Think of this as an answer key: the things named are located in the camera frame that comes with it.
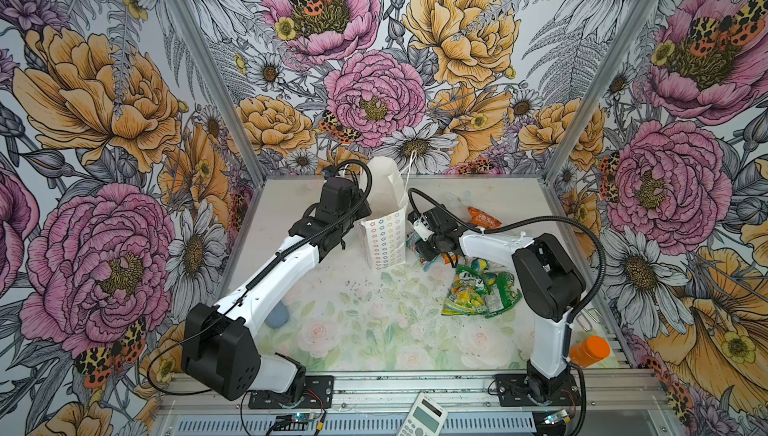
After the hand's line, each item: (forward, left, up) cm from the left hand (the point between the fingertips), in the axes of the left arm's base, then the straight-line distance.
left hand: (362, 205), depth 82 cm
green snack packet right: (-18, -39, -18) cm, 46 cm away
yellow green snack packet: (-17, -29, -18) cm, 39 cm away
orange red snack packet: (+8, -38, -17) cm, 43 cm away
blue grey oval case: (-22, +24, -22) cm, 39 cm away
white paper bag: (-7, -5, -3) cm, 9 cm away
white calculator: (-45, -15, -23) cm, 53 cm away
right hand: (-2, -19, -21) cm, 29 cm away
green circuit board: (-46, +16, -26) cm, 55 cm away
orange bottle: (-34, -54, -14) cm, 66 cm away
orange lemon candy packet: (-8, -24, -14) cm, 29 cm away
